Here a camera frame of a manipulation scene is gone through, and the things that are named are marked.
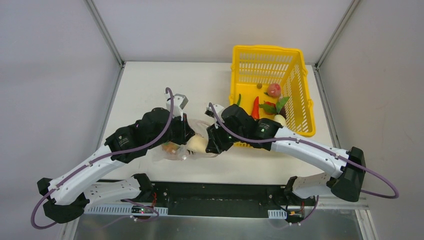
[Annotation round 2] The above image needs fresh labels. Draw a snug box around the aluminium frame rail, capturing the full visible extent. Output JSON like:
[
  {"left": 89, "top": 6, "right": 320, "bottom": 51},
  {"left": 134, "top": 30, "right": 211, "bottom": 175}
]
[{"left": 316, "top": 190, "right": 369, "bottom": 210}]

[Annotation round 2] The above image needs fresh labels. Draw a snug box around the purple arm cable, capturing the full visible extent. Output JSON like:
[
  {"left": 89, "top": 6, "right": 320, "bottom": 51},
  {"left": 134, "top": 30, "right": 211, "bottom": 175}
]
[
  {"left": 207, "top": 102, "right": 400, "bottom": 200},
  {"left": 30, "top": 86, "right": 175, "bottom": 230}
]

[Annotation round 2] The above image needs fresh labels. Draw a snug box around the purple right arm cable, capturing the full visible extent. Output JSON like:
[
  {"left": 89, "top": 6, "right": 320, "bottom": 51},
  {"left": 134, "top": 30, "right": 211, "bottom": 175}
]
[{"left": 207, "top": 102, "right": 400, "bottom": 200}]

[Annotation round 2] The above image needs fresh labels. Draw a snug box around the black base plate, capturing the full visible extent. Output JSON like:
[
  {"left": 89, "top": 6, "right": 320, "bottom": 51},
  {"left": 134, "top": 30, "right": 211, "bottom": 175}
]
[{"left": 133, "top": 181, "right": 316, "bottom": 219}]

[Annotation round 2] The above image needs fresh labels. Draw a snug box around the toy pineapple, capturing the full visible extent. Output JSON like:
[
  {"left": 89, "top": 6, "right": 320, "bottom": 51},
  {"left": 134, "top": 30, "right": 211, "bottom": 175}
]
[{"left": 161, "top": 142, "right": 180, "bottom": 155}]

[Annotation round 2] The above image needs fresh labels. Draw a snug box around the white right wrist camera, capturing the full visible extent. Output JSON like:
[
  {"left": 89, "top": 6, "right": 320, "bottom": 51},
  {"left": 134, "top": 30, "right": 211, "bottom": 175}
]
[{"left": 205, "top": 102, "right": 225, "bottom": 129}]

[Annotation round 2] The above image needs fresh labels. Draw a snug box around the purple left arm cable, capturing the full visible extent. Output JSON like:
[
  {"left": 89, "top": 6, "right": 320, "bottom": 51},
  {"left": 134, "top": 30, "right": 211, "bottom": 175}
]
[{"left": 30, "top": 86, "right": 175, "bottom": 230}]

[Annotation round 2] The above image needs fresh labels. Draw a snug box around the toy peach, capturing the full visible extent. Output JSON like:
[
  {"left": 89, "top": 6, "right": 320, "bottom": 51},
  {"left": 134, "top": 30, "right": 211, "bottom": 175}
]
[{"left": 266, "top": 83, "right": 282, "bottom": 98}]

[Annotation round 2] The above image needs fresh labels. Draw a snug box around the yellow plastic basket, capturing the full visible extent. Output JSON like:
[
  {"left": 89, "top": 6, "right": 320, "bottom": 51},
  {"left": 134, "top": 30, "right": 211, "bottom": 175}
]
[{"left": 229, "top": 45, "right": 316, "bottom": 137}]

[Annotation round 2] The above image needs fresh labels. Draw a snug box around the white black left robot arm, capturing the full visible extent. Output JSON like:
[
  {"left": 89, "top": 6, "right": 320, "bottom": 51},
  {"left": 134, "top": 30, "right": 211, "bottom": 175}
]
[{"left": 37, "top": 107, "right": 196, "bottom": 224}]

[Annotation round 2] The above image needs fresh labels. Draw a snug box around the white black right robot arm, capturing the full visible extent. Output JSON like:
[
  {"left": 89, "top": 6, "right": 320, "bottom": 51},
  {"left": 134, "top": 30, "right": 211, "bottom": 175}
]
[{"left": 205, "top": 104, "right": 366, "bottom": 205}]

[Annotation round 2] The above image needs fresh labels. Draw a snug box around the white toy radish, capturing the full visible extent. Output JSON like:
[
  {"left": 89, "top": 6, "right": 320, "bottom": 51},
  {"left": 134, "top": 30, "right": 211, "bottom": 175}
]
[
  {"left": 186, "top": 134, "right": 208, "bottom": 154},
  {"left": 258, "top": 96, "right": 290, "bottom": 127}
]

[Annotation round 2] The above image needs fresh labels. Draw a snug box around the clear pink zip top bag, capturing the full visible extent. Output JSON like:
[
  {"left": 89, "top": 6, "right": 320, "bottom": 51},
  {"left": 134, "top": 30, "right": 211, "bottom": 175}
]
[{"left": 151, "top": 118, "right": 220, "bottom": 163}]

